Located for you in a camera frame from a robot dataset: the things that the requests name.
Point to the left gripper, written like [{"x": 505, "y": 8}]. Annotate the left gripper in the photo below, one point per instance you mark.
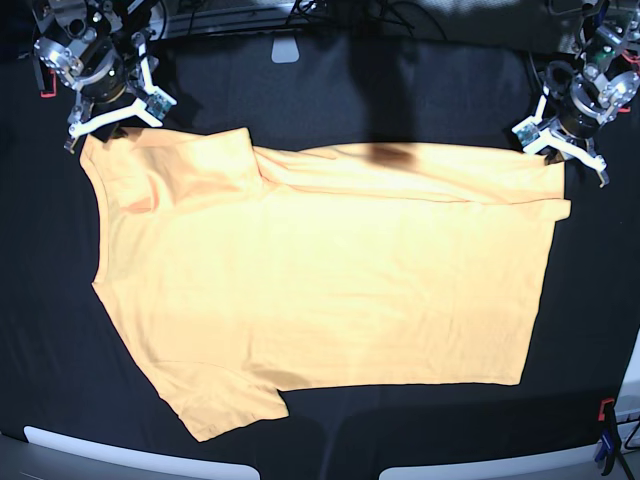
[{"x": 552, "y": 135}]

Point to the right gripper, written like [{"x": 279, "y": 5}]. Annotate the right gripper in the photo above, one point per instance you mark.
[{"x": 114, "y": 91}]

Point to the yellow t-shirt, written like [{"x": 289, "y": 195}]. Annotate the yellow t-shirt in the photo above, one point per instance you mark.
[{"x": 233, "y": 273}]

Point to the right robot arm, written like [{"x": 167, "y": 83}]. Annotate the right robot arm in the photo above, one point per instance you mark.
[{"x": 101, "y": 51}]

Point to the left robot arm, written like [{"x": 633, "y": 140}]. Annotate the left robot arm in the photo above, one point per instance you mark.
[{"x": 579, "y": 97}]

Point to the red black clamp far left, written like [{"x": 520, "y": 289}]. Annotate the red black clamp far left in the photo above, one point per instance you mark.
[{"x": 46, "y": 79}]

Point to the grey tab on table edge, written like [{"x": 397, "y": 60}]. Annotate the grey tab on table edge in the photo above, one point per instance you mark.
[{"x": 285, "y": 51}]

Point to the red blue clamp near right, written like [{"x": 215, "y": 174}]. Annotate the red blue clamp near right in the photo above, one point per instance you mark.
[{"x": 609, "y": 442}]

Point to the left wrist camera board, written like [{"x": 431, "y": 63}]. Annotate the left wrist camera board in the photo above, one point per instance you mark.
[{"x": 526, "y": 133}]

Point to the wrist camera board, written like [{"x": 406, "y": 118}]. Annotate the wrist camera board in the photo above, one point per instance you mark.
[
  {"x": 159, "y": 104},
  {"x": 526, "y": 133}
]

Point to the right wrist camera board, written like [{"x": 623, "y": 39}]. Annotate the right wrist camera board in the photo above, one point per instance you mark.
[{"x": 159, "y": 104}]

